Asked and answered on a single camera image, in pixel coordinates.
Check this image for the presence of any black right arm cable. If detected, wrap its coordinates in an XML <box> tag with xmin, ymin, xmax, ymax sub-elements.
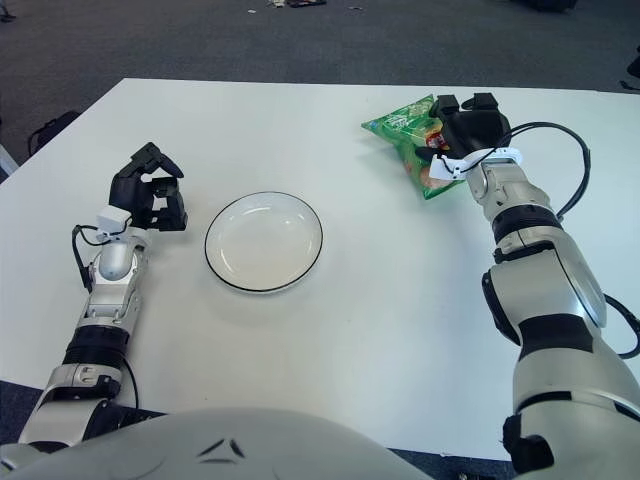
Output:
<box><xmin>499</xmin><ymin>122</ymin><xmax>594</xmax><ymax>219</ymax></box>

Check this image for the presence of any white plate with black rim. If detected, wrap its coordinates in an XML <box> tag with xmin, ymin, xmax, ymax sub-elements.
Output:
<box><xmin>203</xmin><ymin>189</ymin><xmax>325</xmax><ymax>294</ymax></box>

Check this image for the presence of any white right wrist sensor box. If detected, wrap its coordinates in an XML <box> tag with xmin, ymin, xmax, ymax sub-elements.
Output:
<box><xmin>429</xmin><ymin>147</ymin><xmax>524</xmax><ymax>181</ymax></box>

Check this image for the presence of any green potato chips bag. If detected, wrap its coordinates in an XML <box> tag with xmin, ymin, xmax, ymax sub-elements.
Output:
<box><xmin>360</xmin><ymin>93</ymin><xmax>469</xmax><ymax>201</ymax></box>

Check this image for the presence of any white wrist sensor box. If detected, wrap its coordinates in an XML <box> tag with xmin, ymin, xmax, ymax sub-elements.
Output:
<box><xmin>95</xmin><ymin>205</ymin><xmax>132</xmax><ymax>235</ymax></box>
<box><xmin>429</xmin><ymin>147</ymin><xmax>524</xmax><ymax>181</ymax></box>

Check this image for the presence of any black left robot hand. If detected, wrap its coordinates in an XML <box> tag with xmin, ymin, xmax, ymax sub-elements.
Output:
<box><xmin>108</xmin><ymin>142</ymin><xmax>190</xmax><ymax>234</ymax></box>

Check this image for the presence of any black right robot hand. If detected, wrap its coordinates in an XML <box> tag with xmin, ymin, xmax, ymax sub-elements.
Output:
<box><xmin>417</xmin><ymin>92</ymin><xmax>514</xmax><ymax>164</ymax></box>

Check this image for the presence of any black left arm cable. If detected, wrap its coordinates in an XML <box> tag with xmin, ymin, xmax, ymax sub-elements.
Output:
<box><xmin>71</xmin><ymin>224</ymin><xmax>109</xmax><ymax>294</ymax></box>

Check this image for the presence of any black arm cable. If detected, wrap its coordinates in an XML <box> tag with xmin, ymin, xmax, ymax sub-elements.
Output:
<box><xmin>71</xmin><ymin>224</ymin><xmax>109</xmax><ymax>294</ymax></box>
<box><xmin>499</xmin><ymin>122</ymin><xmax>594</xmax><ymax>219</ymax></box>

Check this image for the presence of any white left wrist sensor box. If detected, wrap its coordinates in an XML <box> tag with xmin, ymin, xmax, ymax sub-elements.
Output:
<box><xmin>95</xmin><ymin>205</ymin><xmax>132</xmax><ymax>235</ymax></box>

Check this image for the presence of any grey robot torso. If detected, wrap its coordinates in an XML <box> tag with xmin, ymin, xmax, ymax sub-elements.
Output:
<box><xmin>0</xmin><ymin>407</ymin><xmax>516</xmax><ymax>480</ymax></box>

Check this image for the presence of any black backpack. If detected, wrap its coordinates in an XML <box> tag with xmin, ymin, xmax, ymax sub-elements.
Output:
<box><xmin>27</xmin><ymin>109</ymin><xmax>81</xmax><ymax>156</ymax></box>

